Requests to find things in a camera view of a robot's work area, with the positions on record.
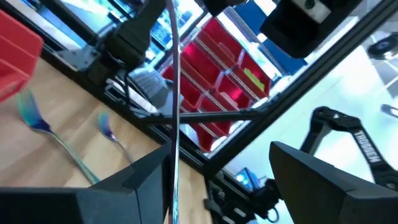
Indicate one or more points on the red plastic bin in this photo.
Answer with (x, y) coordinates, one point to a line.
(15, 46)

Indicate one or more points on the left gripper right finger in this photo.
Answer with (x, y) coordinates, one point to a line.
(335, 202)

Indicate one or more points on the black laptop with keyboard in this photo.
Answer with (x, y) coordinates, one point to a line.
(149, 87)

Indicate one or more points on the dark metal spoon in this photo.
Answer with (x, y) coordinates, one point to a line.
(177, 93)

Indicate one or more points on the iridescent fork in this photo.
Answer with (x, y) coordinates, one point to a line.
(34, 119)
(105, 127)

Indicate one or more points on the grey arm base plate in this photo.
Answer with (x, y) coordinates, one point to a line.
(77, 59)

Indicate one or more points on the blue storage bin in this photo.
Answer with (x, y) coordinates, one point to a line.
(248, 15)
(286, 59)

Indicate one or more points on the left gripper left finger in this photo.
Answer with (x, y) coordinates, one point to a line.
(93, 205)

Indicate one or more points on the red bin storage shelf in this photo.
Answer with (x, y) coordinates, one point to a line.
(217, 62)

